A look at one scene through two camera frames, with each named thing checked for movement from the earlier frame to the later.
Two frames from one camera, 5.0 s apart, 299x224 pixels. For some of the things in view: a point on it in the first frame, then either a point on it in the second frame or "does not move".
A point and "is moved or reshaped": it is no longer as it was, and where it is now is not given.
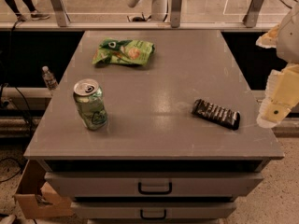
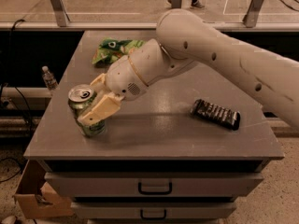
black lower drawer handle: (158, 217) does not move
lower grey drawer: (154, 210) does not move
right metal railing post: (252, 15) does not move
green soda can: (90, 104) is moved or reshaped
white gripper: (290, 41) → (122, 78)
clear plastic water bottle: (49, 78) does not move
